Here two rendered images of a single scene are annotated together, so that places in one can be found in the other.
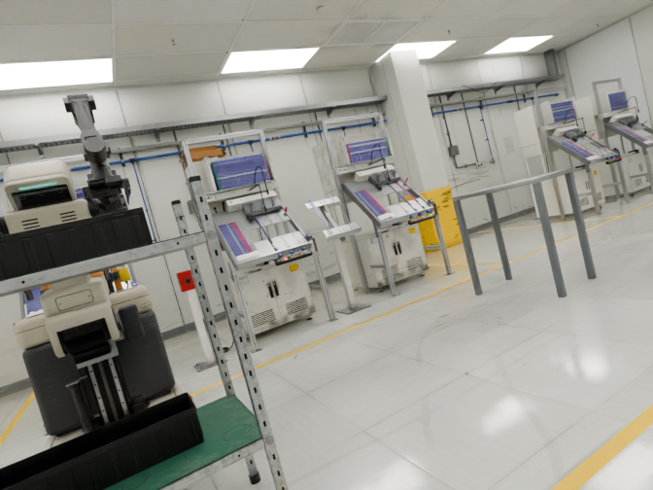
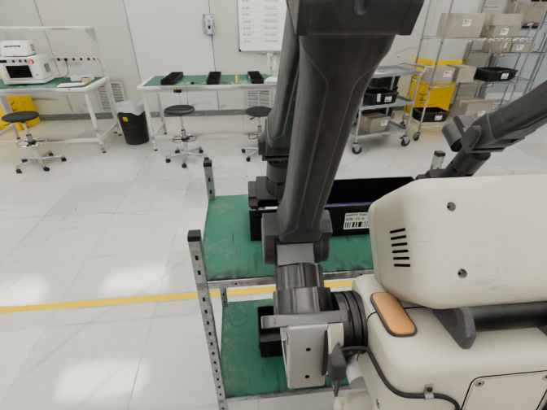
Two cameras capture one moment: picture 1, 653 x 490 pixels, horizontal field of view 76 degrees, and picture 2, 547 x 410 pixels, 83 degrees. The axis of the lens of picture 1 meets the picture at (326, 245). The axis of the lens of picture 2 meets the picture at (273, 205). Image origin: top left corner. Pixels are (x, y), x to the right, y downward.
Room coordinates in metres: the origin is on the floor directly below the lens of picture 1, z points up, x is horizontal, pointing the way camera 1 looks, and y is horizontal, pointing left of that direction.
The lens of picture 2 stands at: (2.01, 0.88, 1.55)
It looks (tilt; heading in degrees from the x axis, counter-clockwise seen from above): 32 degrees down; 201
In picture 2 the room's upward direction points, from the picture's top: straight up
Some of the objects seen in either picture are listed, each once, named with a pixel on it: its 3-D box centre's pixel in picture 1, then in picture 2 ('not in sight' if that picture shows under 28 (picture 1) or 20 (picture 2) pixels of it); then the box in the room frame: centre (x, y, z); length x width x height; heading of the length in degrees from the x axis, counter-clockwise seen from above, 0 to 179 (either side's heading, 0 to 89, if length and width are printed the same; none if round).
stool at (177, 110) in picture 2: not in sight; (184, 135); (-0.89, -1.33, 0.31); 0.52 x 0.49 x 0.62; 116
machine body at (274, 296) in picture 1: (264, 296); not in sight; (4.06, 0.72, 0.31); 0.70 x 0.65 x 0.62; 116
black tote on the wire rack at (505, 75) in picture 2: not in sight; (492, 74); (-3.24, 2.07, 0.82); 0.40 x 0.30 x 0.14; 122
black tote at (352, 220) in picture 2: (36, 254); (336, 206); (1.14, 0.77, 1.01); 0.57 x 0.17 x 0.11; 116
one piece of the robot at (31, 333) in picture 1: (98, 347); not in sight; (1.92, 1.15, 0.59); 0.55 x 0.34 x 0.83; 116
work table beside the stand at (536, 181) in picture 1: (520, 235); not in sight; (3.07, -1.42, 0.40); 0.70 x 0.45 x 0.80; 32
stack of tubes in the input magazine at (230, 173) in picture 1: (240, 172); not in sight; (3.97, 0.61, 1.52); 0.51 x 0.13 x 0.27; 116
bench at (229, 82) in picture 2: not in sight; (220, 111); (-1.67, -1.29, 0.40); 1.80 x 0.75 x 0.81; 116
